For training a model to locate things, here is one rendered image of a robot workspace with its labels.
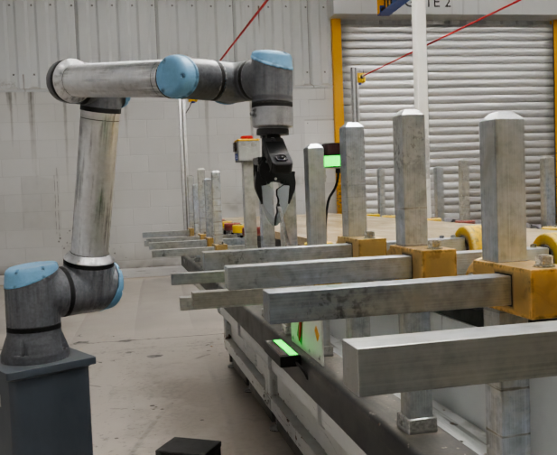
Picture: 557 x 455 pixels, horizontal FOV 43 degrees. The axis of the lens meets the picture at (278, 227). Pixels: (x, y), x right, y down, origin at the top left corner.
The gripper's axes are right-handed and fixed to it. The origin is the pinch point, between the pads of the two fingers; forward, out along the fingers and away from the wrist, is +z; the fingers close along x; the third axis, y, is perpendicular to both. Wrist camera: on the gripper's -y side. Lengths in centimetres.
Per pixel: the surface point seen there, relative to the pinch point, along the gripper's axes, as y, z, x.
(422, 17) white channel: 152, -84, -101
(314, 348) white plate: -9.9, 26.6, -6.1
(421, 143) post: -57, -13, -9
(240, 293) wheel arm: -11.4, 14.2, 9.7
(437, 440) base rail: -61, 28, -10
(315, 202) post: -7.3, -3.9, -7.1
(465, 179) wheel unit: 136, -11, -115
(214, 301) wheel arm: -11.4, 15.4, 15.0
